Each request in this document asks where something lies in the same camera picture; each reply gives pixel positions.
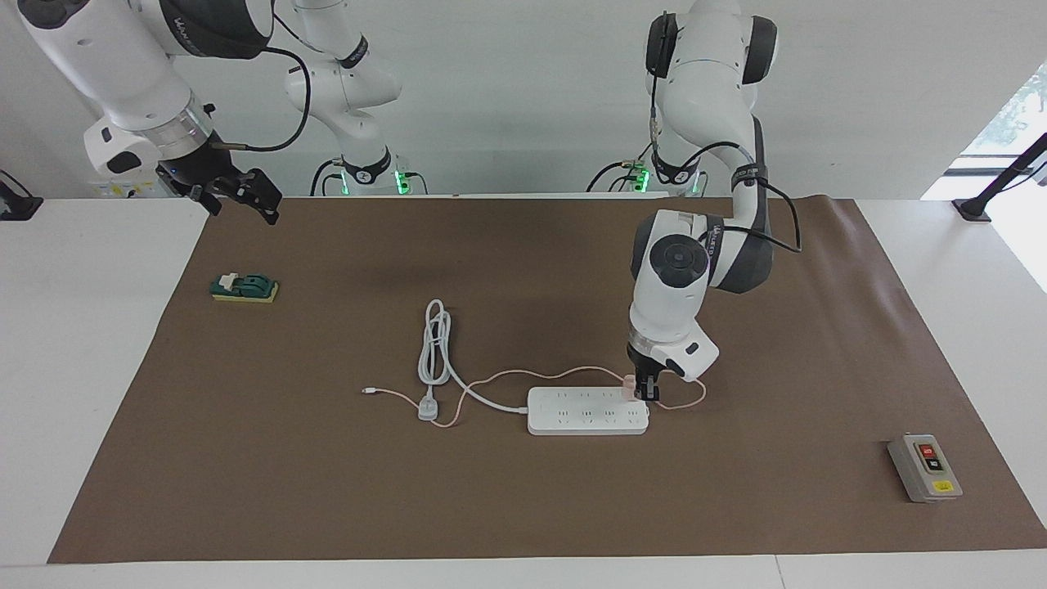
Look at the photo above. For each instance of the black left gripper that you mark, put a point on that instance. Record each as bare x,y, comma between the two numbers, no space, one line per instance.
644,366

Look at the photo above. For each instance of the brown table mat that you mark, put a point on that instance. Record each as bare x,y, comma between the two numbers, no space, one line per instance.
572,491

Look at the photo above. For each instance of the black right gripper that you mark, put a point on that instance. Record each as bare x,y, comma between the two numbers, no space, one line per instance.
203,168

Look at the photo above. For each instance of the black clamp mount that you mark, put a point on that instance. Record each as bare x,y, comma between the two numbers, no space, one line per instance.
16,204

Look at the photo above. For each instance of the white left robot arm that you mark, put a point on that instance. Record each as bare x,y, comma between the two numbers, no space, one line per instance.
671,311

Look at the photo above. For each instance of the grey on-off switch box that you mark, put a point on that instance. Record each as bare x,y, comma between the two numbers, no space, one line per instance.
924,468

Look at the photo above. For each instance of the green knife switch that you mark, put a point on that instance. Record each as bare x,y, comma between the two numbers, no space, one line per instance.
245,288

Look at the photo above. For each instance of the pink charger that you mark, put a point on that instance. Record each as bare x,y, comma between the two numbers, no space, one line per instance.
628,387

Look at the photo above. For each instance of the white wall outlet box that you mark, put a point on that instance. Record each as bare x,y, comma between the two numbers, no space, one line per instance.
123,190

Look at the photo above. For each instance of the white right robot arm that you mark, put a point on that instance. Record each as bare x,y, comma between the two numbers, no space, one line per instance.
123,65

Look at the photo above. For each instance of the white power strip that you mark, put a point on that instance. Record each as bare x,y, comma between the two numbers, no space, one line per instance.
589,411

